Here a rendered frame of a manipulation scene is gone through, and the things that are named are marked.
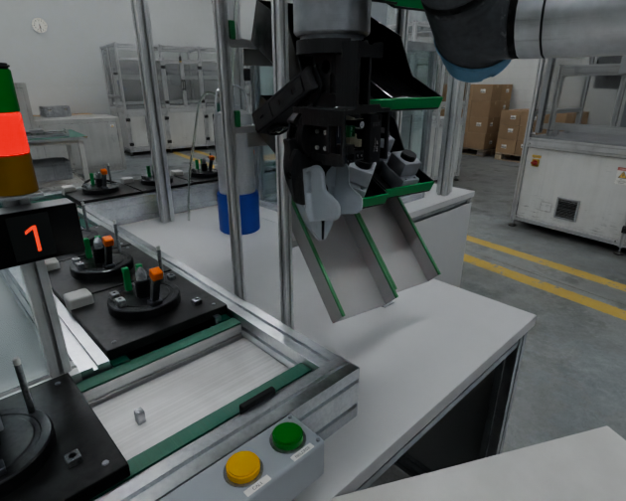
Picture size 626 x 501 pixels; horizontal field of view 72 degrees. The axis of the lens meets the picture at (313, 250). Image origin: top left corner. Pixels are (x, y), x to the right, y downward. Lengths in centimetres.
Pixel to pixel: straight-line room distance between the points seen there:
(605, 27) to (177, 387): 73
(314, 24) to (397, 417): 62
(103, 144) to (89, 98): 330
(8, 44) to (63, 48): 95
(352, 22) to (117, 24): 1104
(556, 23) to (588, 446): 63
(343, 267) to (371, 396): 24
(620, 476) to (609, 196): 380
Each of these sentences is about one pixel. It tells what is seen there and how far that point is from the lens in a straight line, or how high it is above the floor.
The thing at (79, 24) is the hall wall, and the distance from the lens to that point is 1127.
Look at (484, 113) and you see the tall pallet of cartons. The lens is 936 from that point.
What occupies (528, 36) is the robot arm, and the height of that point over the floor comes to 143.
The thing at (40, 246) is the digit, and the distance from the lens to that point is 68.
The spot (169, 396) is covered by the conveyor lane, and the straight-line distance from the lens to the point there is 78.
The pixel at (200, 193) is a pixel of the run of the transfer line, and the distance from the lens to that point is 201.
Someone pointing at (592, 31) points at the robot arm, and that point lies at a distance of 46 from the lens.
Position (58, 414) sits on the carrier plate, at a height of 97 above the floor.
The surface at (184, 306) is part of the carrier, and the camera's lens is 92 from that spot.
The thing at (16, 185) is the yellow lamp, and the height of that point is 127.
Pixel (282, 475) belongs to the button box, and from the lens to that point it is 58.
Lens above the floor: 139
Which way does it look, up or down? 21 degrees down
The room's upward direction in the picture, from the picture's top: straight up
